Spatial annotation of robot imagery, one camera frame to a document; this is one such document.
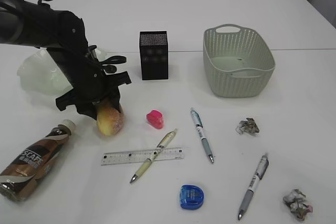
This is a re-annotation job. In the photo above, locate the black square pen holder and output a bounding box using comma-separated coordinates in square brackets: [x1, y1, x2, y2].
[139, 31, 169, 80]

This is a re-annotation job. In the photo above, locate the paper ball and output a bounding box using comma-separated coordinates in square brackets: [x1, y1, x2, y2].
[282, 189, 313, 221]
[236, 118, 259, 135]

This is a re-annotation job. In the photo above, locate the pink eraser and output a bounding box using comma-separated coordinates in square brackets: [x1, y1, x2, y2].
[146, 110, 164, 129]

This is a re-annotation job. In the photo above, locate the blue correction tape dispenser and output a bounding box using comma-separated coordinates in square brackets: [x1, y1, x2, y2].
[179, 185, 204, 210]

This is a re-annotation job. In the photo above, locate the golden sugared bread roll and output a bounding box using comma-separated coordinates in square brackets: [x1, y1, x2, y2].
[96, 99, 124, 136]

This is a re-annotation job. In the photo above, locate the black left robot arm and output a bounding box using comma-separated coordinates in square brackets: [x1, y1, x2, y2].
[1, 0, 131, 119]

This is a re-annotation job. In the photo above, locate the clear plastic ruler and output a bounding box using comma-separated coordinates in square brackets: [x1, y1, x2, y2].
[101, 147, 185, 166]

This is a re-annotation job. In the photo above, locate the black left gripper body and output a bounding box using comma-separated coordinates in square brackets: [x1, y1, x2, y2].
[47, 46, 131, 111]

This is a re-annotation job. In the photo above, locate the green plastic woven basket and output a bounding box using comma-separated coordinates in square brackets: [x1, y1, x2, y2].
[203, 24, 275, 98]

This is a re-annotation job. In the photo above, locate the cream green ballpoint pen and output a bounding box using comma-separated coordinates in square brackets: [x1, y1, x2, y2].
[130, 129, 177, 184]

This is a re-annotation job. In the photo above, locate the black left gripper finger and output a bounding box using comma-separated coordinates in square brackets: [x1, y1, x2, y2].
[111, 88, 122, 113]
[76, 101, 97, 120]

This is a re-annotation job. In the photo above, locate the blue grey ballpoint pen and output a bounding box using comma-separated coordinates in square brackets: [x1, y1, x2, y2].
[190, 108, 214, 164]

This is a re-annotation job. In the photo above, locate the grey white ballpoint pen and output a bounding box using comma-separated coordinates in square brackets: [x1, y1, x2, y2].
[237, 153, 269, 221]

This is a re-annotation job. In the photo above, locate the pale green wavy glass plate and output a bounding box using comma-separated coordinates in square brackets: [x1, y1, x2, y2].
[17, 46, 109, 96]

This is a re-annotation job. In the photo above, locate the brown Nescafe coffee bottle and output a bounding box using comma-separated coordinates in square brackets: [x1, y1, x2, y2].
[1, 120, 76, 201]

